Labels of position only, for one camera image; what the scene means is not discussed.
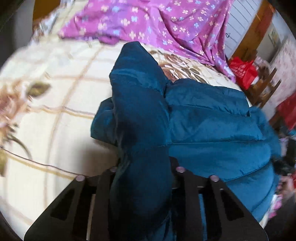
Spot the cream floral checked bedspread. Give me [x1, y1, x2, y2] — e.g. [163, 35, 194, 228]
[0, 0, 253, 237]

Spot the red shopping bag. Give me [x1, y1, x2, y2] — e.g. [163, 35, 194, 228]
[229, 57, 258, 91]

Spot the pile of colourful clothes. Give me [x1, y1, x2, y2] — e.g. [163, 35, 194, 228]
[268, 130, 295, 219]

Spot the small framed wall picture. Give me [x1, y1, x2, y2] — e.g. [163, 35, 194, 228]
[268, 27, 280, 47]

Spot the teal puffer jacket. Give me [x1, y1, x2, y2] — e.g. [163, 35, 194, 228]
[91, 42, 281, 240]

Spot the purple floral sheet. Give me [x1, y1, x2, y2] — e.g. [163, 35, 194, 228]
[59, 0, 235, 80]

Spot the wooden chair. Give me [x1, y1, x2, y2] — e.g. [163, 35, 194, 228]
[243, 50, 281, 108]

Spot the red cloth on right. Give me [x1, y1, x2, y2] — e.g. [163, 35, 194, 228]
[277, 92, 296, 130]

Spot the pink floral mattress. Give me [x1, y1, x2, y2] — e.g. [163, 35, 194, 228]
[262, 37, 295, 118]

